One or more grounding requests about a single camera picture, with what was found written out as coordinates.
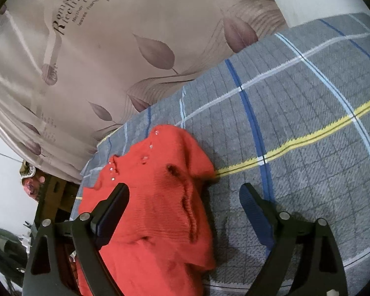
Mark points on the brown wooden furniture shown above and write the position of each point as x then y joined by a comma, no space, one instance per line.
54,194

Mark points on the dark green cloth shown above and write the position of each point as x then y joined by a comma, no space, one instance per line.
1,246

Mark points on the floral patterned cloth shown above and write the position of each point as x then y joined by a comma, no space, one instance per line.
30,182

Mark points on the beige leaf print curtain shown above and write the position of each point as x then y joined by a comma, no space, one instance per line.
111,52

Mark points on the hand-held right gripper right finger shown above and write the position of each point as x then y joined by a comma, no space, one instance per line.
254,212

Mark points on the red knit sweater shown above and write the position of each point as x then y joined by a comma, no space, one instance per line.
163,206

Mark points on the grey plaid blanket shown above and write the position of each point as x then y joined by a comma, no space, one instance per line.
296,114

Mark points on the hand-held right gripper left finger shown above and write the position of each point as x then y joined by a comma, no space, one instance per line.
112,212

